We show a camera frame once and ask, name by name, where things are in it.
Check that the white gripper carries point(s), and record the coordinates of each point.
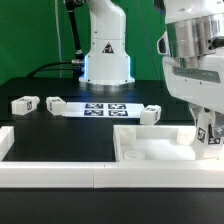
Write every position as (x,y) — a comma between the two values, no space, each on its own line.
(201,87)

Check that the white square table top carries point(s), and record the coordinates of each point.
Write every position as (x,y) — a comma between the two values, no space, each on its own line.
(162,143)

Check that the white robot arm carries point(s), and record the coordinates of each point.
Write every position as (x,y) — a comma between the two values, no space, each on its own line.
(192,47)

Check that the white sheet with markers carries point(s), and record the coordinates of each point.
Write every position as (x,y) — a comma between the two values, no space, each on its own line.
(103,110)

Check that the white U-shaped fence wall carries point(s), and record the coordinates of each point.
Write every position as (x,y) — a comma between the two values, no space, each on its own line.
(116,174)

